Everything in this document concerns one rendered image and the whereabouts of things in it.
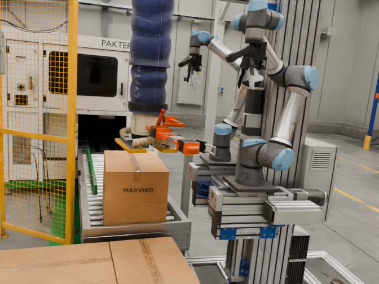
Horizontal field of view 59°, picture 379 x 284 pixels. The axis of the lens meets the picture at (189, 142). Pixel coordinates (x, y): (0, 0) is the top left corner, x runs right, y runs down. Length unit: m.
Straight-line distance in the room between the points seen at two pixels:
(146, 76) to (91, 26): 9.14
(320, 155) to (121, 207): 1.25
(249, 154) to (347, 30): 12.26
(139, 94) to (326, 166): 1.16
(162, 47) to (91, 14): 9.18
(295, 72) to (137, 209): 1.26
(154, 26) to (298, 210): 1.20
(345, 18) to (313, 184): 11.91
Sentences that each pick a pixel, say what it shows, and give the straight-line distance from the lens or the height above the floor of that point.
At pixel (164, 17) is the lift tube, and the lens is 1.92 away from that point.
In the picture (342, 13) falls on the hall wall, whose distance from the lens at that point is 13.71.
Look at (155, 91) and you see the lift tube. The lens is 1.89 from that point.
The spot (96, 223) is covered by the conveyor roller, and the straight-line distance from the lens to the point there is 2.41.
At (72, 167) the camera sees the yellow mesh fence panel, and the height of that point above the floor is 0.79.
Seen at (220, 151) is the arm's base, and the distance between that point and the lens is 2.18.
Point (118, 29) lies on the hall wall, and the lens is 10.97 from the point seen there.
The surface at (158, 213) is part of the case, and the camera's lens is 2.26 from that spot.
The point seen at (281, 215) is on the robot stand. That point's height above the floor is 0.93.
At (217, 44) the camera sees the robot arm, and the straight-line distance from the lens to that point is 2.20.
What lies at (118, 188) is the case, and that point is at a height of 0.84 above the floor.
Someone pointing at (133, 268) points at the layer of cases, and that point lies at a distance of 1.91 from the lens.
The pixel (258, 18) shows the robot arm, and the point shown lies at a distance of 1.42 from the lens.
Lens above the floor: 1.54
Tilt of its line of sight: 10 degrees down
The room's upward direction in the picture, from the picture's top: 5 degrees clockwise
